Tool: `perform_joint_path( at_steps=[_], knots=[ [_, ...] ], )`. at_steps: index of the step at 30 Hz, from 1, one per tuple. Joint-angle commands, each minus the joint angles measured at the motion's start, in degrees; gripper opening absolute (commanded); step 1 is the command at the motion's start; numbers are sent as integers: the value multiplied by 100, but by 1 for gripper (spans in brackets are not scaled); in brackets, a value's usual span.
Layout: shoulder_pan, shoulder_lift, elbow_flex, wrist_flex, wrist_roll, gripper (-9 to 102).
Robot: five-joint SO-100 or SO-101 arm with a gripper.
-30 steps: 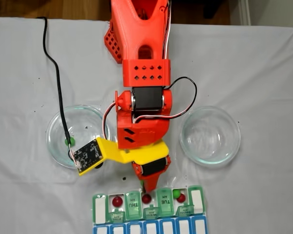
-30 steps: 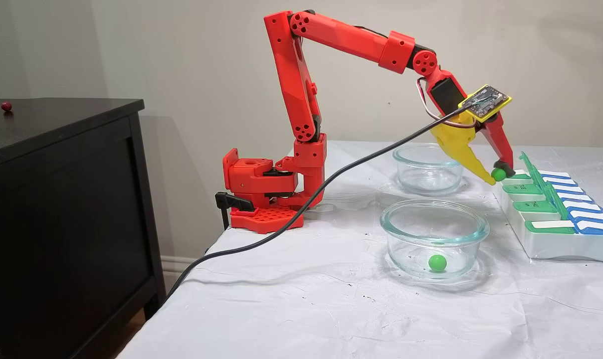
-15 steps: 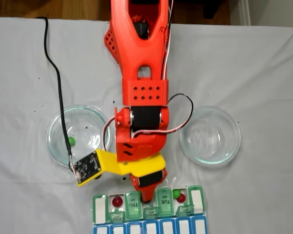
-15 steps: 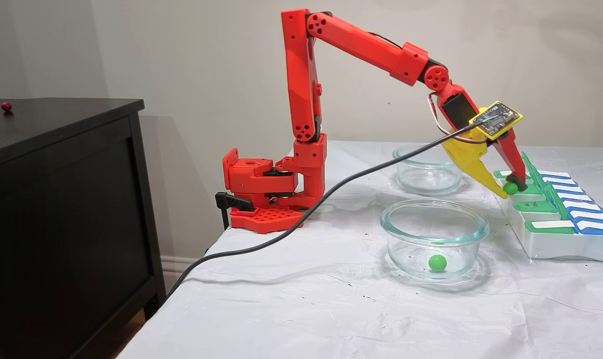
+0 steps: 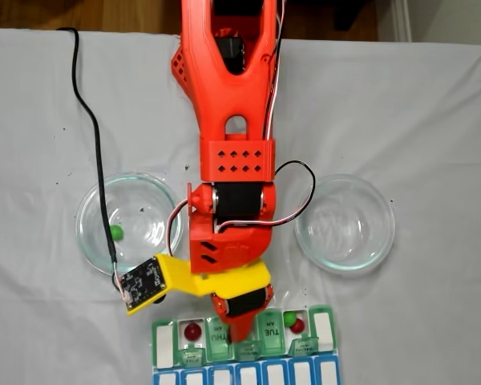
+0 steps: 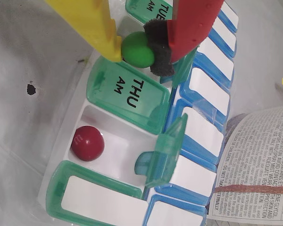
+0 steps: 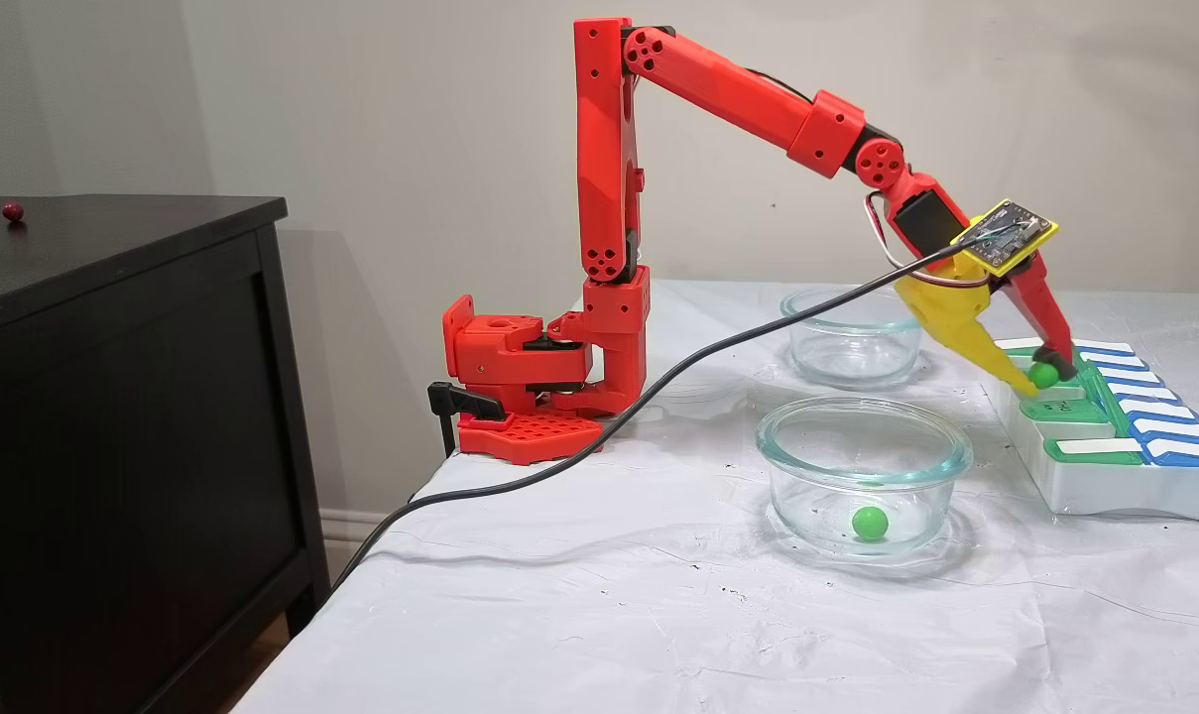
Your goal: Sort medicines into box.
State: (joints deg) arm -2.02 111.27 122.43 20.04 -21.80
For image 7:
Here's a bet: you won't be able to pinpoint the white tablecloth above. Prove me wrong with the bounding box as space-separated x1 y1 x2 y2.
232 283 1199 714

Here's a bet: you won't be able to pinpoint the black table clamp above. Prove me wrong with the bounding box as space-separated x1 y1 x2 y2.
427 381 508 457

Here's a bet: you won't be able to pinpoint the weekly pill organizer box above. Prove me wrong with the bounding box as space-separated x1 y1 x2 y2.
979 335 1199 522

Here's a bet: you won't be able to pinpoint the black camera cable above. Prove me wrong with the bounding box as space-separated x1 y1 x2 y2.
323 230 1019 598

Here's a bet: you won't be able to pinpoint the black wooden cabinet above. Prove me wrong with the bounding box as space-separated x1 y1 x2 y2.
0 194 330 714

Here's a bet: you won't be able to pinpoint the clear glass bowl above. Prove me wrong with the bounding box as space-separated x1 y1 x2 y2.
754 397 974 556
779 285 934 390

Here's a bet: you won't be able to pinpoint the camera board on yellow mount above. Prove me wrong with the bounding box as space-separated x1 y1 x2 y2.
951 198 1060 279

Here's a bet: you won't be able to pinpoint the thin servo wires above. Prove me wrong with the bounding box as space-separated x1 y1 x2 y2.
864 190 997 291

